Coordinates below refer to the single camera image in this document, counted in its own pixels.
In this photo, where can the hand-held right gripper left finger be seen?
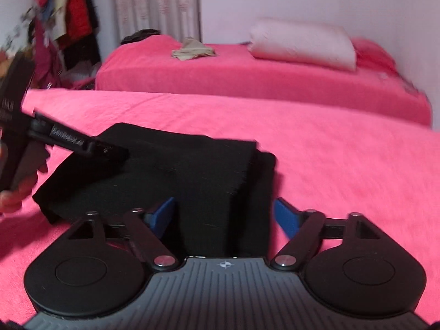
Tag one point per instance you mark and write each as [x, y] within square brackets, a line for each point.
[161, 215]

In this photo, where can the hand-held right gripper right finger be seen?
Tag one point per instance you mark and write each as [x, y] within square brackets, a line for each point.
[287, 217]

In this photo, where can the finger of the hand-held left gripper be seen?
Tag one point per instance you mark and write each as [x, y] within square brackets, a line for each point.
[79, 141]

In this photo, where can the black knit pants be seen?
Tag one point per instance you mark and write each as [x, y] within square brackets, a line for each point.
[178, 192]

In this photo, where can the person's left hand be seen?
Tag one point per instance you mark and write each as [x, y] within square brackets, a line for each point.
[13, 202]

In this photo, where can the pink bed blanket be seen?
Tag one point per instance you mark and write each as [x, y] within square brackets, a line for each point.
[343, 165]
[261, 75]

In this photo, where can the colourful hanging clothes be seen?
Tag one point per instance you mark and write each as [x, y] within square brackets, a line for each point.
[41, 27]

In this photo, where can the red hanging garment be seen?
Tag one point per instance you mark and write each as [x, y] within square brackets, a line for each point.
[77, 13]

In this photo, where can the dark crumpled cloth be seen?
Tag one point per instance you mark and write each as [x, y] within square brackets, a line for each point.
[141, 36]

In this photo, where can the beige crumpled cloth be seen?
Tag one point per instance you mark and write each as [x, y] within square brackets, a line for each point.
[192, 51]

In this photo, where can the patterned lace curtain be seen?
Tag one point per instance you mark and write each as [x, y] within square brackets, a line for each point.
[156, 5]

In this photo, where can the folded pale pink quilt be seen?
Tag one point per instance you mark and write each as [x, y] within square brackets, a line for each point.
[302, 43]

